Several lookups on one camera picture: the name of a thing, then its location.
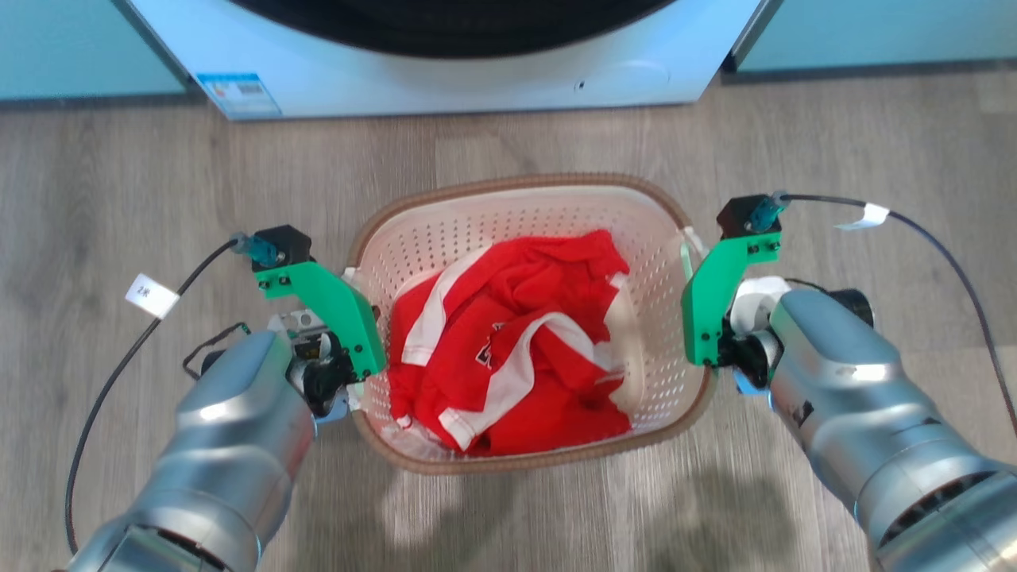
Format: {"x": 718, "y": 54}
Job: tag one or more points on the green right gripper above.
{"x": 711, "y": 302}

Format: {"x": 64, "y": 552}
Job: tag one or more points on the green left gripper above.
{"x": 334, "y": 310}

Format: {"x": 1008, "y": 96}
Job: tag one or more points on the beige perforated laundry basket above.
{"x": 508, "y": 210}

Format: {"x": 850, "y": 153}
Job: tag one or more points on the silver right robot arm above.
{"x": 866, "y": 397}

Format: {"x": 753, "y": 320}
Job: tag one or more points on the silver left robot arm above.
{"x": 230, "y": 445}

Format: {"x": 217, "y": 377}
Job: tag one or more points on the red and white garment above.
{"x": 516, "y": 342}

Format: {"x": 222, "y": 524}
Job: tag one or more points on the blue energy label sticker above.
{"x": 238, "y": 95}

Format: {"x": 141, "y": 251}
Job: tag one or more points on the white front-load washing machine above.
{"x": 493, "y": 79}

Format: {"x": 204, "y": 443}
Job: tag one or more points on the black round washer door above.
{"x": 453, "y": 28}

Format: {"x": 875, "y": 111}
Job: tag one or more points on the light blue cabinet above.
{"x": 79, "y": 44}
{"x": 874, "y": 32}

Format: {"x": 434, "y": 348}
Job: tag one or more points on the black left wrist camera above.
{"x": 286, "y": 241}

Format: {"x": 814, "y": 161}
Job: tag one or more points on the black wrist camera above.
{"x": 743, "y": 214}
{"x": 286, "y": 241}

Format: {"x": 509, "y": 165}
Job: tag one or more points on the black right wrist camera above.
{"x": 743, "y": 214}

